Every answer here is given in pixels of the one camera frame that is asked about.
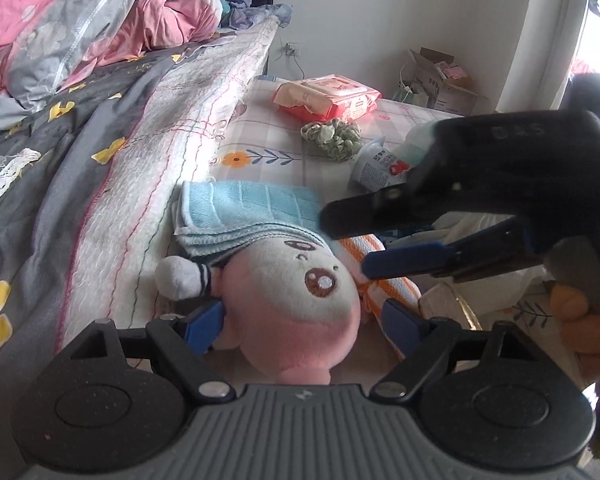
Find gold tissue pack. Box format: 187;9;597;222
418;283;482;330

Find green white scrunchie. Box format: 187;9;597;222
300;118;363;162

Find pink plush doll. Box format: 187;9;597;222
155;236;361;385

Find blue towels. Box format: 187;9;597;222
172;181;329;263

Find person right hand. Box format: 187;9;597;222
550;284;600;393

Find orange striped rolled towel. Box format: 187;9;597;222
332;234;420;322

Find white tied plastic bag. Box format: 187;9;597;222
393;122;554;318

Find red wet wipes pack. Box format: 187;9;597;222
272;74;381;122

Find plaid cartoon mattress cover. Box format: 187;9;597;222
199;75;586;391

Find green paper bag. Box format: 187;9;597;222
392;75;429;107

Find small open cardboard box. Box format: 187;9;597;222
410;48;490;116

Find grey bedsheet yellow bows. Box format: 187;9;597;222
0;44;202;376

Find blue purple clothes pile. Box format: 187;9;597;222
221;0;292;30

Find pink grey floral duvet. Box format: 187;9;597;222
0;0;223;130

